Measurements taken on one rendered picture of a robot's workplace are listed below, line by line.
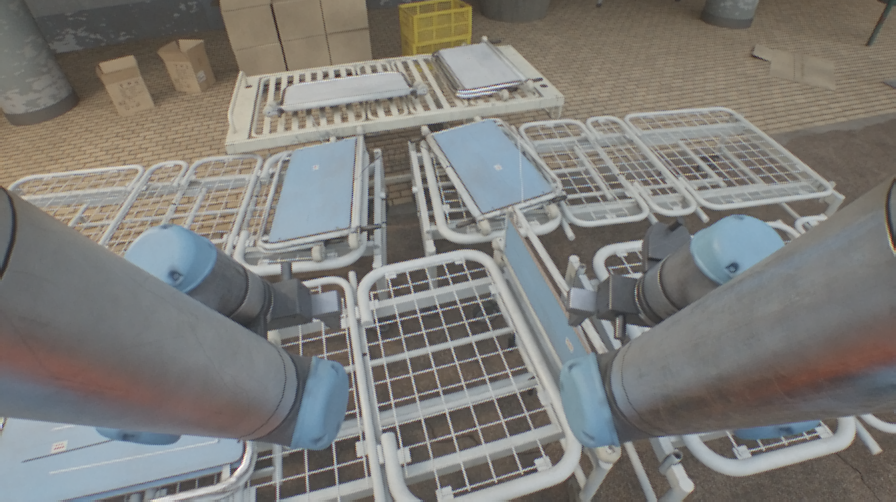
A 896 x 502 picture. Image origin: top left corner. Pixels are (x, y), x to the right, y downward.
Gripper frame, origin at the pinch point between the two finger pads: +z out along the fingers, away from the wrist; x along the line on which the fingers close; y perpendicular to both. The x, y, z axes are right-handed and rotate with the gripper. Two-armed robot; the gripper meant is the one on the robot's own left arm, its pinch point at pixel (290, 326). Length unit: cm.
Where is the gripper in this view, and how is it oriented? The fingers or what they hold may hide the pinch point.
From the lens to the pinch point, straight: 73.4
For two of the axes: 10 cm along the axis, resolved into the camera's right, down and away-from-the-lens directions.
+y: -1.9, -8.9, 4.2
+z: 0.8, 4.2, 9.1
